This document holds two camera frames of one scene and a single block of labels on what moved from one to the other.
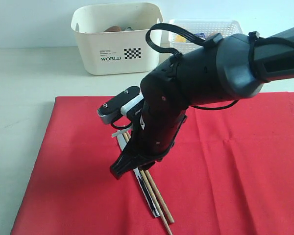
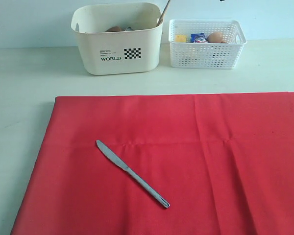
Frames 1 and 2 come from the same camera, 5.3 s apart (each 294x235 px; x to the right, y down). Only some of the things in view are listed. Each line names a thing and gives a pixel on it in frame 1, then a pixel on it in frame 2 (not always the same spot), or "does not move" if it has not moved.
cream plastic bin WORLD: x=111 y=36 does not move
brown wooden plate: x=114 y=28 does not move
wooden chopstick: x=150 y=190 to x=163 y=12
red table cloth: x=234 y=170 does not move
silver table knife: x=123 y=143 to x=121 y=162
